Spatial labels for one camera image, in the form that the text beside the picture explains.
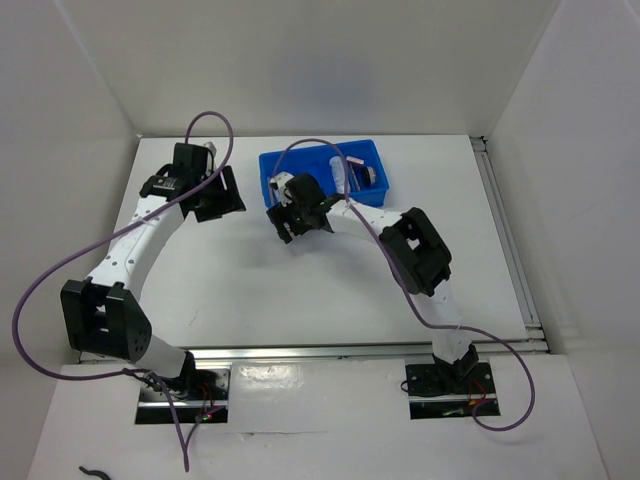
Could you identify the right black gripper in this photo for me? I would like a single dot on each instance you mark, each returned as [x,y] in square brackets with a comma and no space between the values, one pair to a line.
[280,214]

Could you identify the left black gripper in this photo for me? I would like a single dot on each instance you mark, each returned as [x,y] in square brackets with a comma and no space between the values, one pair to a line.
[228,200]

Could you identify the blue plastic compartment tray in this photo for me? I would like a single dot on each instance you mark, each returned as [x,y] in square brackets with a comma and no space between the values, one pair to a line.
[315,161]

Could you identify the white cosmetic tube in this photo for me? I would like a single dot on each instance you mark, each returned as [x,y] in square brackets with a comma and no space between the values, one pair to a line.
[339,172]

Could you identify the round powder compact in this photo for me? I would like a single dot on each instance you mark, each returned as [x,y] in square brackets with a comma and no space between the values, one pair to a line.
[370,177]

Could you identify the eyeshadow palette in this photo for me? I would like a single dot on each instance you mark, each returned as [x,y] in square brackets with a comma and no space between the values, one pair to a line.
[354,175]

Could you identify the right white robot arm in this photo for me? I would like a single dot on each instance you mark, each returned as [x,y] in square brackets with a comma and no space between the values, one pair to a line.
[418,256]

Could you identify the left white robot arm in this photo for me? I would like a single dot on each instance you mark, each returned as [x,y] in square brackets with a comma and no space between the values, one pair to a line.
[102,312]

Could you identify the black hook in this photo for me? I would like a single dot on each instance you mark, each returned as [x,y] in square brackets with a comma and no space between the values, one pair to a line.
[99,474]

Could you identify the aluminium front rail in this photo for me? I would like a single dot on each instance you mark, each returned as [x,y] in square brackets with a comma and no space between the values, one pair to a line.
[303,353]

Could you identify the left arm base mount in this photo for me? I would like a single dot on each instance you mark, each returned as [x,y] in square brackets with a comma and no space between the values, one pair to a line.
[206,399]

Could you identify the aluminium side rail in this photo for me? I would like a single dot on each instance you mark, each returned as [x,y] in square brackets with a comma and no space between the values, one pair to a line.
[536,341]

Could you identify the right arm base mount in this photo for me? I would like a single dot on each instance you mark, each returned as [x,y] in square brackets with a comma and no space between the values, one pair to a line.
[432,396]

